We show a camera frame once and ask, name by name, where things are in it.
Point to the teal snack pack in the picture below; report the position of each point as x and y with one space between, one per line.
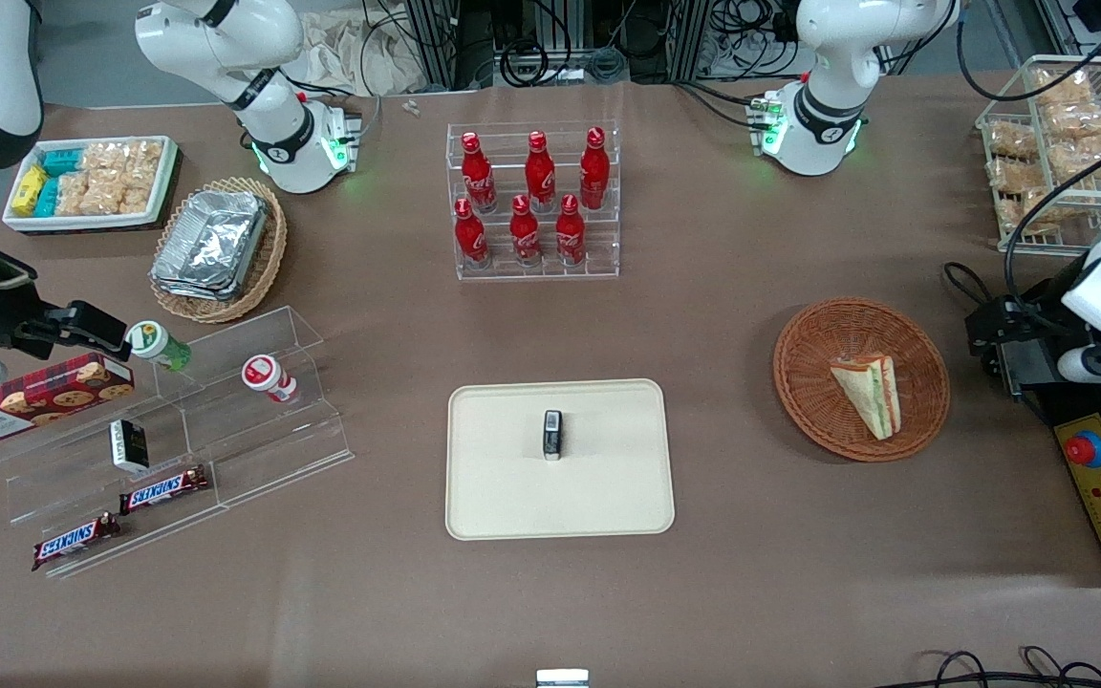
61 161
47 198

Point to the snickers chocolate bar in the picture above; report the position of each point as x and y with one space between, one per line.
77 540
163 490

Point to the clear acrylic stepped stand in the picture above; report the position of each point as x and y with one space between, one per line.
254 449

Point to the aluminium frame rack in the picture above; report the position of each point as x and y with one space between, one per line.
436 43

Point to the green bottle with white cap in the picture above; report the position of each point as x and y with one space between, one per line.
157 344

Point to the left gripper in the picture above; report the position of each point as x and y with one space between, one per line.
1030 318

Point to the small black silver box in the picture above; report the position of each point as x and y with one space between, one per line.
552 435

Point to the small black white box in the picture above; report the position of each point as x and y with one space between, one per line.
128 444

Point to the clear bag of rice crackers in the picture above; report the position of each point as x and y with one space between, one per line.
120 158
87 194
140 191

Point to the clear acrylic bottle rack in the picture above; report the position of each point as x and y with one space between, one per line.
598 253

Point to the light oval wicker basket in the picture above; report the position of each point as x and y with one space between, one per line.
269 263

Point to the small clear plastic clip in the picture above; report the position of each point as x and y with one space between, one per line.
409 106

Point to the red and white small bottle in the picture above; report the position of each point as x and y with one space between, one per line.
269 377

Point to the brown round wicker basket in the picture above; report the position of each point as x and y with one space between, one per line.
818 382

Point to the white rectangular snack tray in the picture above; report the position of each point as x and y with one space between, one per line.
166 182

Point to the stacked aluminium foil trays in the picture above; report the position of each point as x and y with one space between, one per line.
211 244

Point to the beige plastic tray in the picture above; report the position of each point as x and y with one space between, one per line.
512 487

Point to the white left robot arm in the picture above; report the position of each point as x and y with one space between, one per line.
828 105

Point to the clear bag of fried snacks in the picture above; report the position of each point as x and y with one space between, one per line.
1076 121
1081 158
1011 140
1014 175
1062 88

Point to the triangular sandwich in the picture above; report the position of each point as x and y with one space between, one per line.
868 394

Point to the red tartan cookie box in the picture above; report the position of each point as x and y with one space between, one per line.
44 397

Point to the red cola bottle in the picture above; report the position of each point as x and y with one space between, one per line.
525 234
539 174
479 177
594 172
470 237
570 234

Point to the black appliance with grey panel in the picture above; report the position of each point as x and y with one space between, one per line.
1033 368

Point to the yellow snack pack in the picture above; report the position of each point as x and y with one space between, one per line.
29 191

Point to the crumpled beige cloth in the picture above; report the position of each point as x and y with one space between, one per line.
350 48

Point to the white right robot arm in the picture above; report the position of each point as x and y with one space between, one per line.
273 115

